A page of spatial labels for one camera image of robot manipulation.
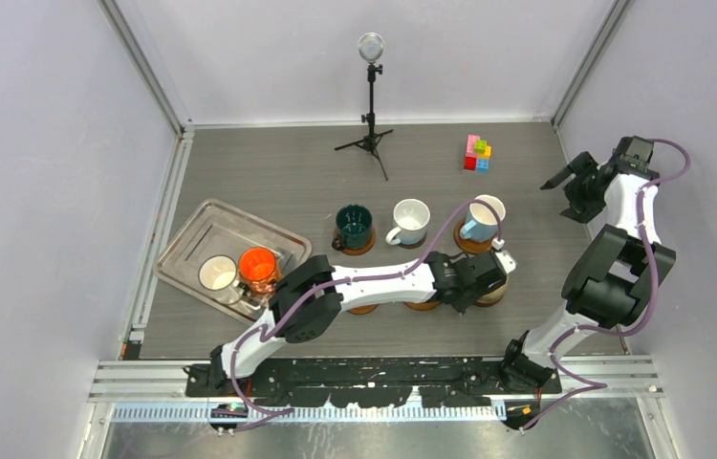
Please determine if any orange glass mug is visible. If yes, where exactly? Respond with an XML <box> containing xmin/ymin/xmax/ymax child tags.
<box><xmin>238</xmin><ymin>247</ymin><xmax>282</xmax><ymax>295</ymax></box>

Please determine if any light blue mug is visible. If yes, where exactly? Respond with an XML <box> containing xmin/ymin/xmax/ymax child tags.
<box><xmin>459</xmin><ymin>194</ymin><xmax>507</xmax><ymax>243</ymax></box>

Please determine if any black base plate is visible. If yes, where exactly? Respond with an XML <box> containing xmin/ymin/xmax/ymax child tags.
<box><xmin>184</xmin><ymin>357</ymin><xmax>561</xmax><ymax>408</ymax></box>

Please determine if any metal tray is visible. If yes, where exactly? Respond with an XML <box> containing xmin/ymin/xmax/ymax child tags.
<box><xmin>153</xmin><ymin>199</ymin><xmax>313</xmax><ymax>325</ymax></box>

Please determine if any grey speckled mug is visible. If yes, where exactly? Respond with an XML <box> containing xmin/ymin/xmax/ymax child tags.
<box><xmin>198</xmin><ymin>255</ymin><xmax>244</xmax><ymax>305</ymax></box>

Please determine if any dark green mug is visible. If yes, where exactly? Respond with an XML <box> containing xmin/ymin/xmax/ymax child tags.
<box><xmin>335</xmin><ymin>204</ymin><xmax>373</xmax><ymax>250</ymax></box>

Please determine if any colourful toy block stack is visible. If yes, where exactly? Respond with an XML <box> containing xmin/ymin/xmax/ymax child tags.
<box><xmin>463</xmin><ymin>135</ymin><xmax>492</xmax><ymax>173</ymax></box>

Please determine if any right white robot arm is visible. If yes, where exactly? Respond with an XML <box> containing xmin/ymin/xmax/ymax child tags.
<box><xmin>498</xmin><ymin>136</ymin><xmax>676</xmax><ymax>393</ymax></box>

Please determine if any black tripod stand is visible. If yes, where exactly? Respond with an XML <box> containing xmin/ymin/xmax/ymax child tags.
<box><xmin>334</xmin><ymin>32</ymin><xmax>394</xmax><ymax>181</ymax></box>

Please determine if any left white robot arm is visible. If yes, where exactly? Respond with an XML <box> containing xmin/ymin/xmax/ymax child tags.
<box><xmin>206</xmin><ymin>250</ymin><xmax>516</xmax><ymax>396</ymax></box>

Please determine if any beige mug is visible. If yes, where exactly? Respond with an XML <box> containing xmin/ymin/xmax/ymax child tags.
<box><xmin>482</xmin><ymin>276</ymin><xmax>511</xmax><ymax>297</ymax></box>

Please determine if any white mug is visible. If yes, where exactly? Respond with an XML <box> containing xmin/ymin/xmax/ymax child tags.
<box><xmin>385</xmin><ymin>199</ymin><xmax>431</xmax><ymax>246</ymax></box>

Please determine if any dark walnut coaster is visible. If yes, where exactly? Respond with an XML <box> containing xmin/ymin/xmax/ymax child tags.
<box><xmin>398</xmin><ymin>235</ymin><xmax>427</xmax><ymax>250</ymax></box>

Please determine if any aluminium frame rail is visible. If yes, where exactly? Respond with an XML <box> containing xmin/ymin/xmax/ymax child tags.
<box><xmin>89</xmin><ymin>356</ymin><xmax>664</xmax><ymax>429</ymax></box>

